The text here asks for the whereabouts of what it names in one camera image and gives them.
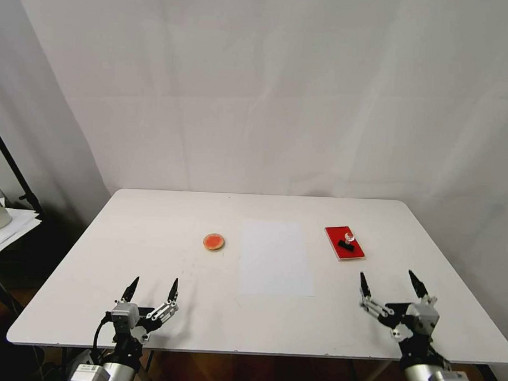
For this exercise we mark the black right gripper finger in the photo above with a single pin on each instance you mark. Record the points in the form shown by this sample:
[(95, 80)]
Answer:
[(369, 298), (419, 287)]

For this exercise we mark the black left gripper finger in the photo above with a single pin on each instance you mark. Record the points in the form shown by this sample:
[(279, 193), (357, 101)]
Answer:
[(130, 289), (172, 298)]

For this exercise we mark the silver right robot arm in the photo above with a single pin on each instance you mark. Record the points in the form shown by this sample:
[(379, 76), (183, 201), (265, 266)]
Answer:
[(432, 380)]

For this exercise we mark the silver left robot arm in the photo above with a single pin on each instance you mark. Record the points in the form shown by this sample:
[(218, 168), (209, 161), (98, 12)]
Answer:
[(106, 371)]

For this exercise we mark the red rectangular ink pad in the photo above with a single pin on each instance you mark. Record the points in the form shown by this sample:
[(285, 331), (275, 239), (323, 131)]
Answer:
[(339, 247)]

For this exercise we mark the round orange ink pad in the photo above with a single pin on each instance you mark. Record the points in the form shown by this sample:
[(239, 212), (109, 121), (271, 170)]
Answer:
[(214, 242)]

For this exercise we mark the white paper sheet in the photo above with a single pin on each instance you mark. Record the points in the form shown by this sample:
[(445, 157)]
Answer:
[(276, 258)]

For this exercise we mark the stack of white papers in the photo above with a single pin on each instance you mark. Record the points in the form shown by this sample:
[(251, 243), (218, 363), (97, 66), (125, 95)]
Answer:
[(17, 226)]

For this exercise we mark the grey metal stand leg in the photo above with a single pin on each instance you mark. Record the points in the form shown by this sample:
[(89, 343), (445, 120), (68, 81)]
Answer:
[(0, 292)]

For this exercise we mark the black stand pole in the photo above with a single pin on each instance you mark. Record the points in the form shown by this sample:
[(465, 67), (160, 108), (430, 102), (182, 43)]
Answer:
[(11, 165)]

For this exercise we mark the white backdrop cloth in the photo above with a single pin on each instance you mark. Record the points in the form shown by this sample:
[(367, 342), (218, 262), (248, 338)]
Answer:
[(257, 94)]

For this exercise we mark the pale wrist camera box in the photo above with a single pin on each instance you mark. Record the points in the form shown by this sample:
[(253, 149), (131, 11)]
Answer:
[(424, 318), (124, 315)]

